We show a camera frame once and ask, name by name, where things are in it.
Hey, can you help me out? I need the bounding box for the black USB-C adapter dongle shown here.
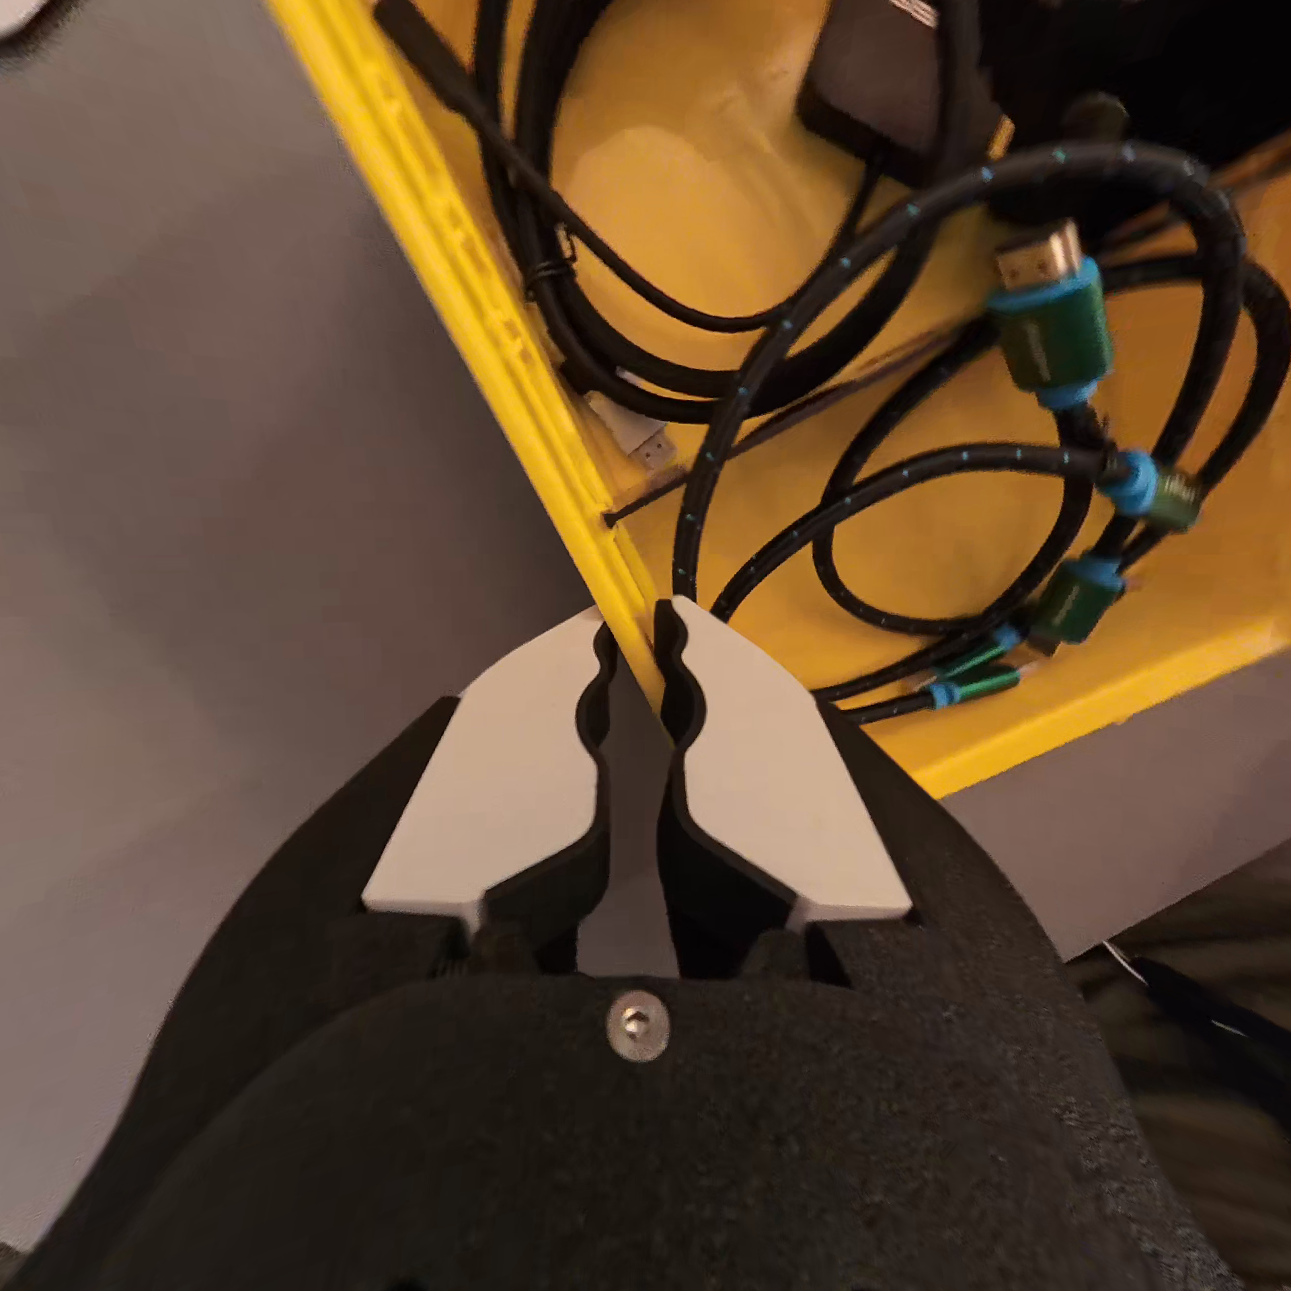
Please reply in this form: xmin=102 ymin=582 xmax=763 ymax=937
xmin=374 ymin=0 xmax=1010 ymax=333

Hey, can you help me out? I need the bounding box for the yellow plastic bin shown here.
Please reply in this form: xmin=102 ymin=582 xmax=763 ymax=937
xmin=265 ymin=0 xmax=1291 ymax=802

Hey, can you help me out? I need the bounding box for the plain black coiled cable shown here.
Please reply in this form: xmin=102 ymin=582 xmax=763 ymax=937
xmin=472 ymin=0 xmax=1001 ymax=477

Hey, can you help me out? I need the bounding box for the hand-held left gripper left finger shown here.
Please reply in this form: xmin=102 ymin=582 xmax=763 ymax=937
xmin=362 ymin=606 xmax=615 ymax=977

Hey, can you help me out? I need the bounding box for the thin black green-plug cable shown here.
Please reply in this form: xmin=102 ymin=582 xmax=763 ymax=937
xmin=812 ymin=623 xmax=1029 ymax=729

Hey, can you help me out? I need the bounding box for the thick braided HDMI cable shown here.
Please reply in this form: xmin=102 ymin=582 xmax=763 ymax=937
xmin=674 ymin=141 xmax=1291 ymax=646

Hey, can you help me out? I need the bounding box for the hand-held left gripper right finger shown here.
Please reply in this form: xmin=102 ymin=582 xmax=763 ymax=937
xmin=657 ymin=594 xmax=915 ymax=977

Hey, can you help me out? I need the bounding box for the black clothing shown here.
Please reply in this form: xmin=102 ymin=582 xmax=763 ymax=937
xmin=1055 ymin=871 xmax=1291 ymax=1291

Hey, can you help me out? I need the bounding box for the black bin divider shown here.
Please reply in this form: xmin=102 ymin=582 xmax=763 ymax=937
xmin=603 ymin=130 xmax=1291 ymax=530

